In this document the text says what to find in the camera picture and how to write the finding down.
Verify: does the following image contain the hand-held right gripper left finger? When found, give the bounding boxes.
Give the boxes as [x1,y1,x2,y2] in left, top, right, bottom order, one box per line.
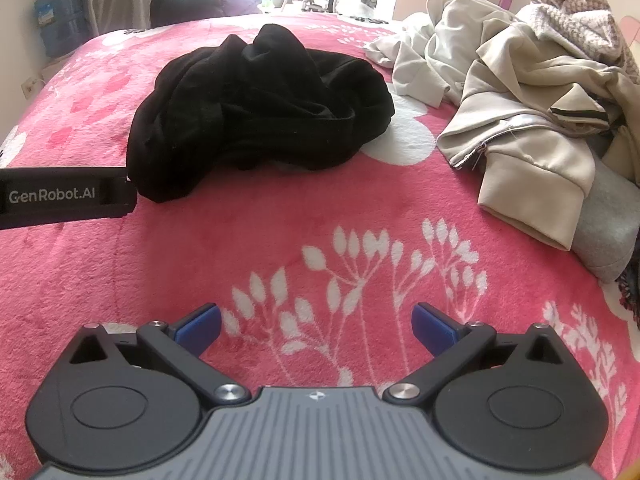
[69,303,251,407]

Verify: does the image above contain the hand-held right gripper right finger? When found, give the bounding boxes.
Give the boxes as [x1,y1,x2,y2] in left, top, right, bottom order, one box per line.
[383,302,572,407]

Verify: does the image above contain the black t-shirt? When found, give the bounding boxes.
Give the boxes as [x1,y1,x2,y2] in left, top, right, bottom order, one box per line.
[126,23,396,205]

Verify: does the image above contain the pink floral blanket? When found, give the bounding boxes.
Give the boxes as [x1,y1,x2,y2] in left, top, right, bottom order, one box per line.
[0,10,640,480]

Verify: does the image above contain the blue water bottle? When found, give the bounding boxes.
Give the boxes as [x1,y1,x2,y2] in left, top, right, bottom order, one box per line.
[33,0,92,59]

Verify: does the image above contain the grey cloth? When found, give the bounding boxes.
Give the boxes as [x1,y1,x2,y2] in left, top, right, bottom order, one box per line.
[571,160,640,285]

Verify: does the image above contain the beige zip jacket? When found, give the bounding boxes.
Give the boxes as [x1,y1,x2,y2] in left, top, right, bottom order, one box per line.
[436,20,640,252]

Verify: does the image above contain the pinkish knitted sweater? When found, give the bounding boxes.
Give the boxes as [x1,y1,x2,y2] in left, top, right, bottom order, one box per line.
[529,0,640,86]

